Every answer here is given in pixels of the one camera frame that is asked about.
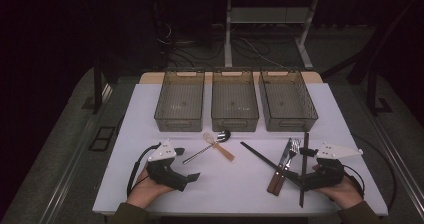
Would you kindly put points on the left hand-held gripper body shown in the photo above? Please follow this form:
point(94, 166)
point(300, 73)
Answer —
point(163, 172)

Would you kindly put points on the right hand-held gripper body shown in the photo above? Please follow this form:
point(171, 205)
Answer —
point(328, 174)

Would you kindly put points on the dark brown chopstick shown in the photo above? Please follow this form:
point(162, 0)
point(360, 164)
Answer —
point(305, 140)
point(256, 154)

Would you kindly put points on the smoky transparent plastic bin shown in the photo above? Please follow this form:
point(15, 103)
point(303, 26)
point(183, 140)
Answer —
point(235, 100)
point(286, 100)
point(180, 100)

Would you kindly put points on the person's right hand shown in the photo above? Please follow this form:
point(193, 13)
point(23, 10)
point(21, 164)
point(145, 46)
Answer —
point(346, 194)

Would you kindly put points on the person's left hand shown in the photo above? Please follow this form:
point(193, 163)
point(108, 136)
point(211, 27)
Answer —
point(143, 192)

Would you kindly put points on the white table cover sheet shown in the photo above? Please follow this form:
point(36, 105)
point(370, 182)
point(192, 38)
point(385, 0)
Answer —
point(230, 190)

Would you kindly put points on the wooden spatula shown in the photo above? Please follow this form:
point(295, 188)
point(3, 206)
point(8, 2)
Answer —
point(226, 154)

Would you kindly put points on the metal spoon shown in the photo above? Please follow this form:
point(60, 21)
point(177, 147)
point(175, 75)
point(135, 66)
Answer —
point(224, 135)

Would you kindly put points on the black metal stand with brace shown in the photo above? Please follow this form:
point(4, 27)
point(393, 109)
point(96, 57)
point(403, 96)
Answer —
point(372, 84)

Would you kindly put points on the white-legged desk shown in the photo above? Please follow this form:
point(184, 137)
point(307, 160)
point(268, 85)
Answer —
point(228, 34)

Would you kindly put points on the metal floor rail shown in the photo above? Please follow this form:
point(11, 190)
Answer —
point(396, 157)
point(75, 157)

